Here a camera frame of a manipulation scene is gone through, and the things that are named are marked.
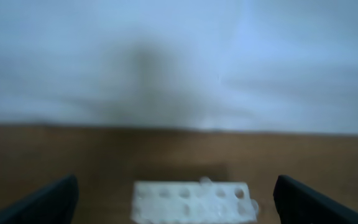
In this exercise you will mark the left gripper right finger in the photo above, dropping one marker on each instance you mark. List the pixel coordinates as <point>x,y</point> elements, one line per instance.
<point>306,208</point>

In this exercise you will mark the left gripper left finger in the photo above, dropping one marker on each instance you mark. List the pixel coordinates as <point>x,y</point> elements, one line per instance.
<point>42,208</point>

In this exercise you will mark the clear test tube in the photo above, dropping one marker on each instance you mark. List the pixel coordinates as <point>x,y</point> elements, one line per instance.
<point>205,182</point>

